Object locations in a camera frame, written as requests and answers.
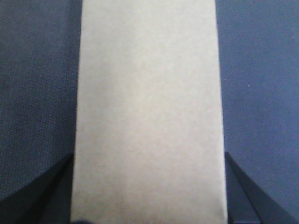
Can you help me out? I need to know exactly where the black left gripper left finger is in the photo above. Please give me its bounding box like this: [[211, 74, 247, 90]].
[[0, 154, 73, 224]]

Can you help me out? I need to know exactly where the brown cardboard package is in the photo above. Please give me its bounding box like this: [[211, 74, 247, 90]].
[[71, 0, 228, 224]]

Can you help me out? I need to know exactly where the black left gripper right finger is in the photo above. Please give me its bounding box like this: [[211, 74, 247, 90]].
[[225, 152, 299, 224]]

